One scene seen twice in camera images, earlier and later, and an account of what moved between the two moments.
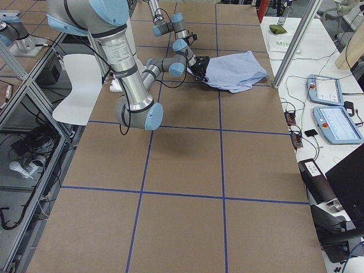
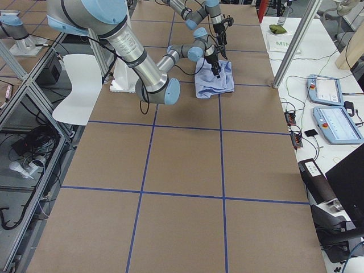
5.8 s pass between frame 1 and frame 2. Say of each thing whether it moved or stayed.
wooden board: stayed
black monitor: stayed
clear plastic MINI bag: stayed
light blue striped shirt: moved
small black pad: stayed
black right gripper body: moved
